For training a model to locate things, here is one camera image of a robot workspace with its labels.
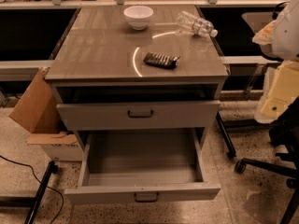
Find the brown cardboard sheet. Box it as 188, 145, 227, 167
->
9, 68, 60, 133

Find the grey upper closed drawer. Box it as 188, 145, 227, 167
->
57, 101, 220, 131

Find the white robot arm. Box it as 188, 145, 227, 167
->
252, 0, 299, 123

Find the black floor cable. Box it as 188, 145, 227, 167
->
0, 154, 65, 224

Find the white ceramic bowl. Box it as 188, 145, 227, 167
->
123, 6, 153, 30

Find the black office chair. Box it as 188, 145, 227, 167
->
235, 97, 299, 224

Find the clear plastic water bottle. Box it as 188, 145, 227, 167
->
177, 11, 218, 37

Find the black table leg left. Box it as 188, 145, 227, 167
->
0, 161, 59, 224

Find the grey drawer cabinet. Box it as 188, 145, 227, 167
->
45, 4, 229, 142

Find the white cardboard box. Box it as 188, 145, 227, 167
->
27, 132, 83, 161

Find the grey open lower drawer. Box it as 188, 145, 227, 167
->
64, 129, 221, 204

